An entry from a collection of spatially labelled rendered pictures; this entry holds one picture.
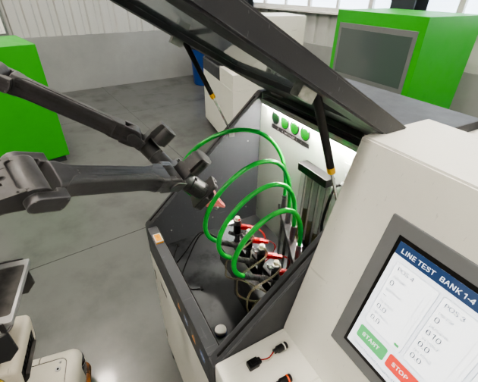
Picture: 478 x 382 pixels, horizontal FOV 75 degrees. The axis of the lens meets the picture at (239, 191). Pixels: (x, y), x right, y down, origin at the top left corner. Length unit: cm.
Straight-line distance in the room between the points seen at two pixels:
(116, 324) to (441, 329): 194
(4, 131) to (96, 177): 344
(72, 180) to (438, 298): 68
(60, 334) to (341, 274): 193
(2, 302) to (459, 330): 111
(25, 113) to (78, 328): 249
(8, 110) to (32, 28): 333
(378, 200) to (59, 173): 61
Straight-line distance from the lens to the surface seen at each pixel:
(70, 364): 189
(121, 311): 235
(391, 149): 68
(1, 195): 60
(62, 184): 64
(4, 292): 120
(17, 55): 397
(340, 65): 389
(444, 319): 67
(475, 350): 67
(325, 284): 82
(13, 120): 408
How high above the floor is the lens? 181
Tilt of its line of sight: 33 degrees down
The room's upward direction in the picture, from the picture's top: 1 degrees clockwise
